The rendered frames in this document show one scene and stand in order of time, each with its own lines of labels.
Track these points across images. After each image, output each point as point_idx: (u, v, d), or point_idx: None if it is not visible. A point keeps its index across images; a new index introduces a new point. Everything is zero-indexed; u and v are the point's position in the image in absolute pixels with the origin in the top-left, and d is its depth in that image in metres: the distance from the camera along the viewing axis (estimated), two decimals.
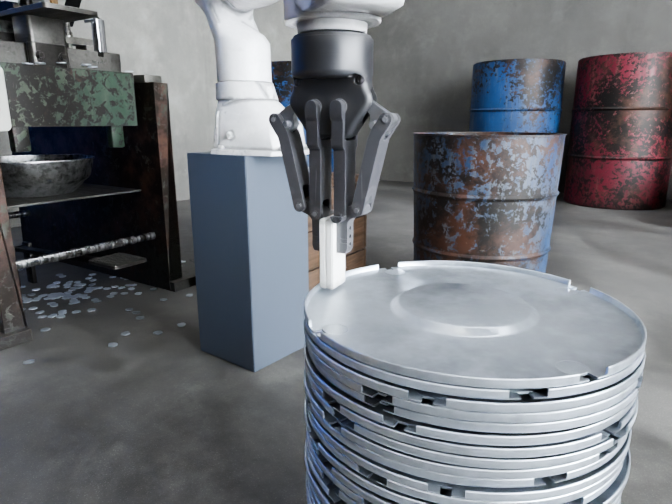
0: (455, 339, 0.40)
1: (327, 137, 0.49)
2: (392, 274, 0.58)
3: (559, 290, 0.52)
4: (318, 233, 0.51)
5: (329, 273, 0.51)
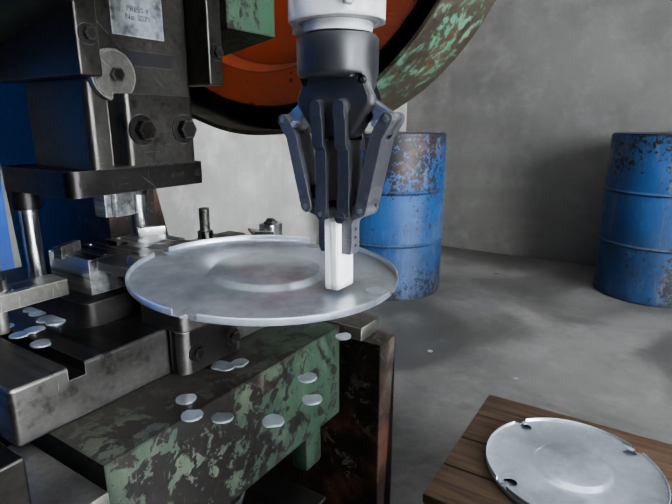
0: (245, 254, 0.63)
1: None
2: (371, 286, 0.54)
3: (203, 309, 0.46)
4: (353, 234, 0.51)
5: (344, 266, 0.53)
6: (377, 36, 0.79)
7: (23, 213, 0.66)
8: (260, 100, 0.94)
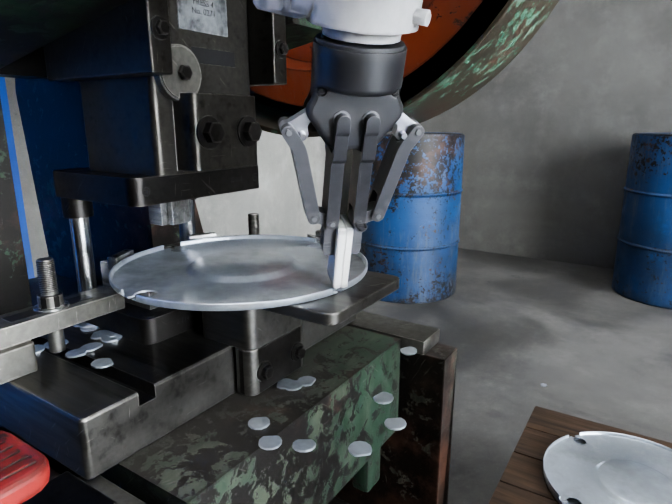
0: (178, 269, 0.59)
1: (353, 144, 0.46)
2: (307, 246, 0.70)
3: (324, 285, 0.53)
4: None
5: (331, 258, 0.54)
6: (265, 86, 0.94)
7: (75, 221, 0.62)
8: None
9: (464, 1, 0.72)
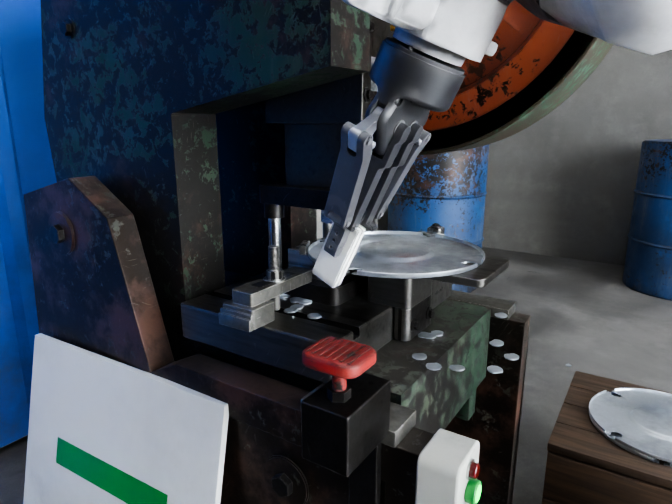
0: (413, 263, 0.79)
1: None
2: None
3: (422, 238, 0.96)
4: None
5: (318, 258, 0.53)
6: None
7: (274, 220, 0.87)
8: None
9: None
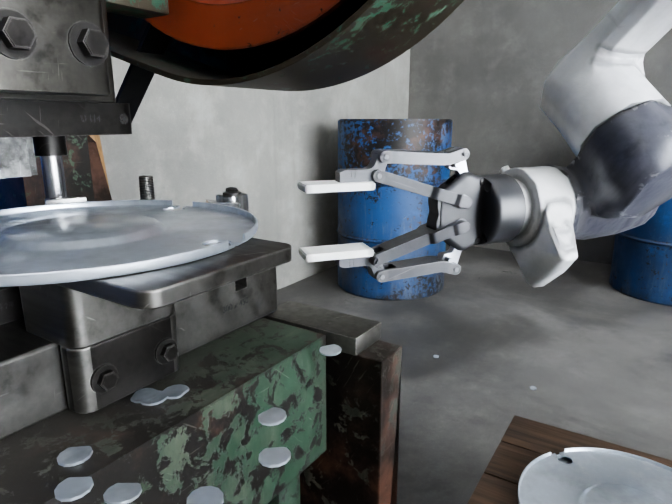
0: (172, 223, 0.47)
1: (434, 210, 0.54)
2: None
3: None
4: (357, 177, 0.49)
5: (322, 257, 0.50)
6: None
7: None
8: (259, 37, 0.70)
9: None
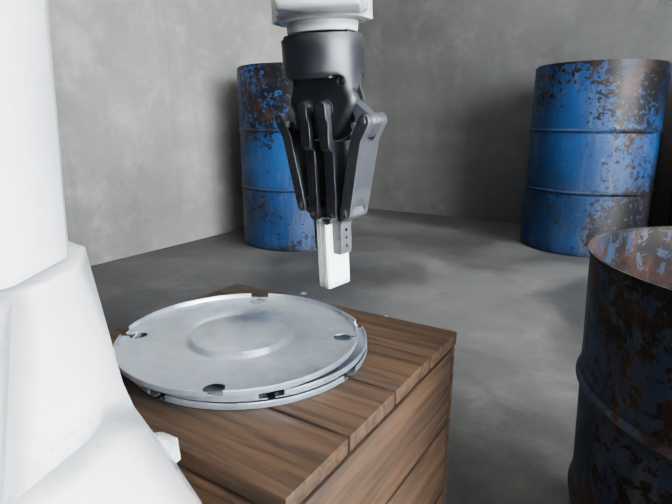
0: (280, 353, 0.59)
1: (322, 138, 0.49)
2: None
3: None
4: (319, 232, 0.52)
5: (325, 273, 0.51)
6: None
7: None
8: None
9: None
